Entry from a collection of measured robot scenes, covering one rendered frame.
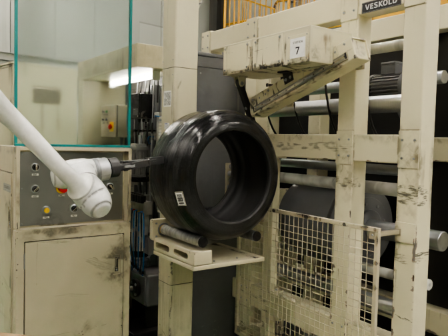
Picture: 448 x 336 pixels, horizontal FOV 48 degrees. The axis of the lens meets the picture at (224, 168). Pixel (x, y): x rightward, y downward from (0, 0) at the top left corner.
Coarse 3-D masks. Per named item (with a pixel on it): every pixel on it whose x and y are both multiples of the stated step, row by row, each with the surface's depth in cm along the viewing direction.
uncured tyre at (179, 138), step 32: (192, 128) 203; (224, 128) 207; (256, 128) 217; (192, 160) 200; (256, 160) 241; (160, 192) 209; (192, 192) 200; (256, 192) 239; (192, 224) 205; (224, 224) 210; (256, 224) 223
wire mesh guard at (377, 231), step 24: (264, 216) 248; (312, 216) 220; (240, 240) 265; (312, 240) 221; (312, 264) 221; (336, 264) 210; (360, 264) 199; (240, 288) 264; (336, 288) 209; (312, 312) 221
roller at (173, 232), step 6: (162, 228) 231; (168, 228) 228; (174, 228) 225; (168, 234) 226; (174, 234) 222; (180, 234) 218; (186, 234) 214; (192, 234) 212; (186, 240) 213; (192, 240) 209; (198, 240) 206; (204, 240) 206; (198, 246) 207; (204, 246) 206
